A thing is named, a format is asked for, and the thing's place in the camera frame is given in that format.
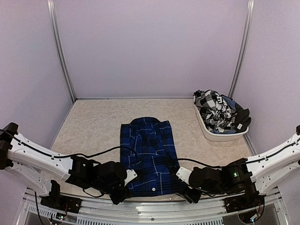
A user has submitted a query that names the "left aluminium frame post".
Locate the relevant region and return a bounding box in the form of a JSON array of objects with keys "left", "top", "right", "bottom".
[{"left": 46, "top": 0, "right": 77, "bottom": 104}]

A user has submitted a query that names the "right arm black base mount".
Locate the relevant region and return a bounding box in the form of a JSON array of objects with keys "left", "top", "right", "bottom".
[{"left": 224, "top": 195, "right": 265, "bottom": 213}]

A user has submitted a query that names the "blue plaid long sleeve shirt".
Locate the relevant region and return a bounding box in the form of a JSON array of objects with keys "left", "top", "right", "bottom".
[{"left": 120, "top": 117, "right": 185, "bottom": 197}]

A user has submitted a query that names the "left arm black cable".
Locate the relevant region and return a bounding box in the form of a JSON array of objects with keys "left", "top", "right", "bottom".
[{"left": 51, "top": 145, "right": 141, "bottom": 169}]

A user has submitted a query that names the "aluminium frame post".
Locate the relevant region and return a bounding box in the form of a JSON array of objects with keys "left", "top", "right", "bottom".
[
  {"left": 228, "top": 0, "right": 255, "bottom": 98},
  {"left": 46, "top": 0, "right": 77, "bottom": 104}
]

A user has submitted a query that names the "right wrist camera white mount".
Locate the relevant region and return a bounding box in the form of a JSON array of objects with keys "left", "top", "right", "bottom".
[{"left": 175, "top": 166, "right": 192, "bottom": 185}]

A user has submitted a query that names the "grey black patterned shirt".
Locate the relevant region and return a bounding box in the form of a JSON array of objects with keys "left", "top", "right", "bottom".
[{"left": 193, "top": 90, "right": 251, "bottom": 135}]

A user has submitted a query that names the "front aluminium rail base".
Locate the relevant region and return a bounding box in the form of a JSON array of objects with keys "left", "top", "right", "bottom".
[{"left": 13, "top": 188, "right": 292, "bottom": 225}]

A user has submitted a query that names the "right aluminium frame post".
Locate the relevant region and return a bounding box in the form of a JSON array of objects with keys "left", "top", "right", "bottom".
[{"left": 228, "top": 0, "right": 255, "bottom": 98}]

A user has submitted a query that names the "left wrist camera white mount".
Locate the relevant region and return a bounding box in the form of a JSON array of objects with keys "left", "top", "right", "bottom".
[{"left": 124, "top": 169, "right": 137, "bottom": 186}]

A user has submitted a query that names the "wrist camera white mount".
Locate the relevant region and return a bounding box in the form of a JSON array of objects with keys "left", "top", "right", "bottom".
[
  {"left": 175, "top": 166, "right": 192, "bottom": 185},
  {"left": 124, "top": 169, "right": 137, "bottom": 186}
]

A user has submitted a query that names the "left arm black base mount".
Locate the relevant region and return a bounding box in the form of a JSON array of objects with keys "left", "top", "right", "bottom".
[{"left": 40, "top": 195, "right": 82, "bottom": 214}]

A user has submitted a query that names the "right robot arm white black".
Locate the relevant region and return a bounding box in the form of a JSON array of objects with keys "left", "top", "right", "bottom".
[{"left": 176, "top": 127, "right": 300, "bottom": 208}]

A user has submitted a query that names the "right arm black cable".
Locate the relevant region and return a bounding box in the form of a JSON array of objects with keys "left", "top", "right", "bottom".
[{"left": 175, "top": 157, "right": 225, "bottom": 169}]

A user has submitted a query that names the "white plastic basin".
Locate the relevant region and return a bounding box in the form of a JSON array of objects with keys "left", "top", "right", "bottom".
[{"left": 194, "top": 105, "right": 249, "bottom": 142}]

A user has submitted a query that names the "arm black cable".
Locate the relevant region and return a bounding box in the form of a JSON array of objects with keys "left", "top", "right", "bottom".
[
  {"left": 51, "top": 145, "right": 141, "bottom": 169},
  {"left": 175, "top": 157, "right": 225, "bottom": 169}
]

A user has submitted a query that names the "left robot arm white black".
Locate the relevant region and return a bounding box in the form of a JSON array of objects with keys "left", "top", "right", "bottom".
[{"left": 0, "top": 122, "right": 137, "bottom": 209}]

